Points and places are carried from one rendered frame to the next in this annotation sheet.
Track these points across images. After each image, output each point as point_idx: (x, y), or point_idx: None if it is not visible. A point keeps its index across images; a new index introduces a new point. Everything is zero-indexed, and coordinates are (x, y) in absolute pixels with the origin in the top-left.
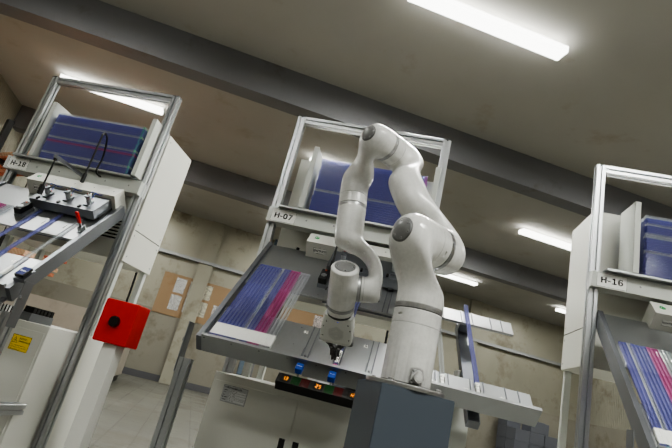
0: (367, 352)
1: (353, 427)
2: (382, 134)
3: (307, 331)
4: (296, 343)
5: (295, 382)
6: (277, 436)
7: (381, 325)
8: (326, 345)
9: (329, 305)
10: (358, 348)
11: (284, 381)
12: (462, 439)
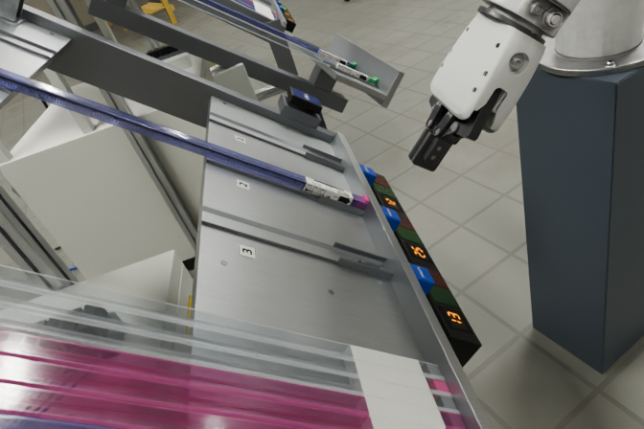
0: (262, 144)
1: (632, 135)
2: None
3: (241, 247)
4: (324, 283)
5: (448, 296)
6: None
7: None
8: (284, 210)
9: (574, 8)
10: (256, 153)
11: (466, 321)
12: None
